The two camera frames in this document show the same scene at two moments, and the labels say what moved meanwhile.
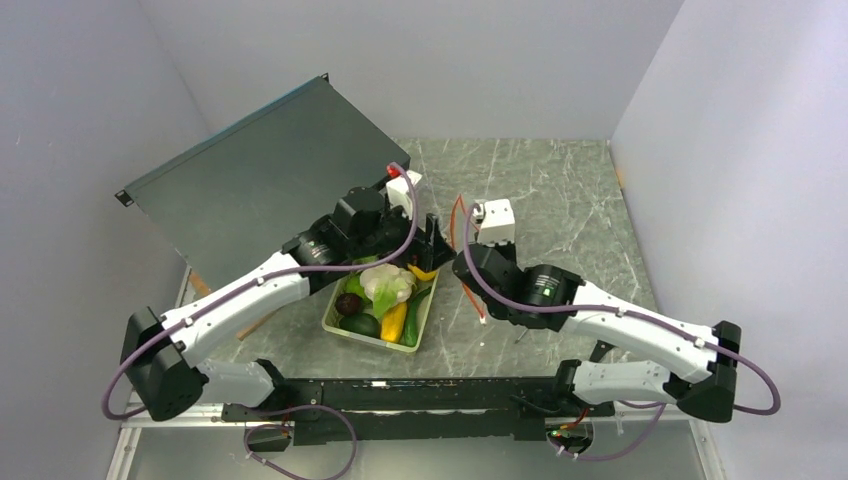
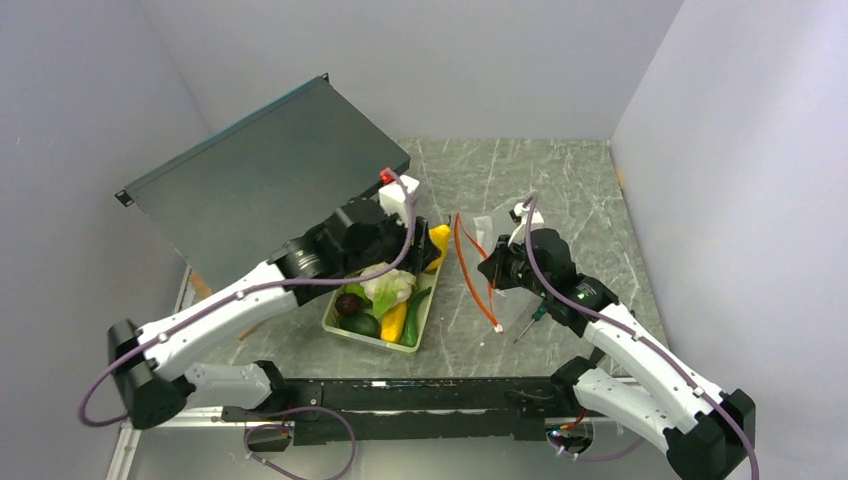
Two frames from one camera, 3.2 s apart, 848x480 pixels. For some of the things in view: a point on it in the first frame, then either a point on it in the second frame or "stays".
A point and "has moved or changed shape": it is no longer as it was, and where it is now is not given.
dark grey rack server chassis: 251,192 stays
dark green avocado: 361,323 stays
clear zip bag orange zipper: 460,199 has moved or changed shape
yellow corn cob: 393,322 stays
